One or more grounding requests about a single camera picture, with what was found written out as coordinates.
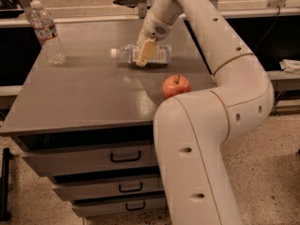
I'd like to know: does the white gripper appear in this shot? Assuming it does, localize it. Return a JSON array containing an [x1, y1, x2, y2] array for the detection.
[[136, 10, 173, 67]]

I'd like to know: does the blue label plastic bottle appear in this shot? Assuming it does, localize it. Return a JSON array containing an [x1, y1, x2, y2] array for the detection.
[[111, 44, 172, 67]]

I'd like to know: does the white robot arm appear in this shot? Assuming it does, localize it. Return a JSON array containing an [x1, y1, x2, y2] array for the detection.
[[137, 0, 274, 225]]

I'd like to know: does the red label plastic bottle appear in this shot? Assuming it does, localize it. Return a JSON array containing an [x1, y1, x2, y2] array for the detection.
[[29, 1, 67, 66]]

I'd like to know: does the red apple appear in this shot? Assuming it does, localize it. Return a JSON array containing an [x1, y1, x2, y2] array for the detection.
[[162, 75, 191, 98]]

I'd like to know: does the grey drawer cabinet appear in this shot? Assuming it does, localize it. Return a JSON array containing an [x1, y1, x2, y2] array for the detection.
[[1, 20, 214, 205]]

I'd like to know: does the white packet on ledge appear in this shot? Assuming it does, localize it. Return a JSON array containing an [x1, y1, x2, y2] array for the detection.
[[279, 59, 300, 74]]

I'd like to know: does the top grey drawer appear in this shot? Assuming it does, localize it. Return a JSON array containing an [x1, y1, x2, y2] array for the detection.
[[22, 141, 158, 176]]

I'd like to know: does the grey drawer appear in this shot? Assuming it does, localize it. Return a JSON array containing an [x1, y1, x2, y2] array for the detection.
[[22, 141, 158, 176], [72, 194, 167, 218], [52, 173, 163, 202]]

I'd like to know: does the bottom grey drawer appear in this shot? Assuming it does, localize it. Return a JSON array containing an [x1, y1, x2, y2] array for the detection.
[[72, 194, 167, 218]]

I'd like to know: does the middle grey drawer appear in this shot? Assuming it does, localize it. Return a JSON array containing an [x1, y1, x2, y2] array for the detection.
[[52, 173, 163, 202]]

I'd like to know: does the black floor stand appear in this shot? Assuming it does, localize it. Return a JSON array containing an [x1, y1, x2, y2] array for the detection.
[[0, 148, 13, 221]]

